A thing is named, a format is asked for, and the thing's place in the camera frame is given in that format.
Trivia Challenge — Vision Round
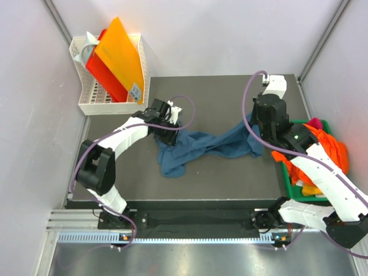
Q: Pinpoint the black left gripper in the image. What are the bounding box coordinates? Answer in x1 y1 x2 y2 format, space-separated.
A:
152 117 181 147

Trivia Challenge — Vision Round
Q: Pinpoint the blue t shirt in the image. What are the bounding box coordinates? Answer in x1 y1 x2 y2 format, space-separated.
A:
156 121 263 178

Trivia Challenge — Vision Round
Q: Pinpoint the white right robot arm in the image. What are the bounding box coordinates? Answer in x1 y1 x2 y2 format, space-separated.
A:
251 94 367 249

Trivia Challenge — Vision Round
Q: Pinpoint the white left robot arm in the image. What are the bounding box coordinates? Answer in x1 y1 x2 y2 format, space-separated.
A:
74 99 182 228

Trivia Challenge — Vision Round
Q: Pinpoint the pink t shirt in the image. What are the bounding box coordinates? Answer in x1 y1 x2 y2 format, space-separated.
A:
307 117 323 130

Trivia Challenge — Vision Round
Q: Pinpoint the red plastic board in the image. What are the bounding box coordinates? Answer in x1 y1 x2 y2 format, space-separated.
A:
86 29 128 103

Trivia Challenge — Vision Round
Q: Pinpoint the white perforated plastic basket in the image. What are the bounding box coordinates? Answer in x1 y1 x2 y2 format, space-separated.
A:
74 34 151 116

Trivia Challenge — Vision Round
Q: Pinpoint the orange t shirt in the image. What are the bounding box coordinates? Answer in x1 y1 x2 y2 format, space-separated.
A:
271 121 350 187

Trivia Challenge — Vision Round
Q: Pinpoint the green plastic bin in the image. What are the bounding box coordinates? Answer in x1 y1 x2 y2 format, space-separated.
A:
281 119 332 206

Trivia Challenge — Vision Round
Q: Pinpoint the orange plastic board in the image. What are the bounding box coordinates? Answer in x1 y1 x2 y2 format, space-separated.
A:
94 17 144 105

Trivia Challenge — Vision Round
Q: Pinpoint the yellow t shirt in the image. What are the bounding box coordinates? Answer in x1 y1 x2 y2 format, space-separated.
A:
301 184 324 197

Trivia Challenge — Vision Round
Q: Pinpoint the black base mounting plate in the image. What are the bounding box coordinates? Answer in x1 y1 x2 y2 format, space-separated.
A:
98 200 288 238

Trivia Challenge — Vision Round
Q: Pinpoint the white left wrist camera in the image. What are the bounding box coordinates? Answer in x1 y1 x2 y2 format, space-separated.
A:
166 101 182 125

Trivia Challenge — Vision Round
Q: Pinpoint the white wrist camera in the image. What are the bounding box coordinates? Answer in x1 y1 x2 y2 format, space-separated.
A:
261 75 288 99
166 101 182 125

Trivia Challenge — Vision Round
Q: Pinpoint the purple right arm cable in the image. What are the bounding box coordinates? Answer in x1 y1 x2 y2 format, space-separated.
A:
241 70 368 259

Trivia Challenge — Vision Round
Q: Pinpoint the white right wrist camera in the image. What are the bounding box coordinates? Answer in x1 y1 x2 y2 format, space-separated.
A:
261 75 288 99

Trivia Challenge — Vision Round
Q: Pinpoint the light blue plastic ring tool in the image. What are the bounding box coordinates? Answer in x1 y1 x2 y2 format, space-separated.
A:
73 32 99 67

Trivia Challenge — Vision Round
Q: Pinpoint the grey slotted cable duct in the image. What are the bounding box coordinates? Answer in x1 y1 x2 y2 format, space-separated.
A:
57 232 275 244

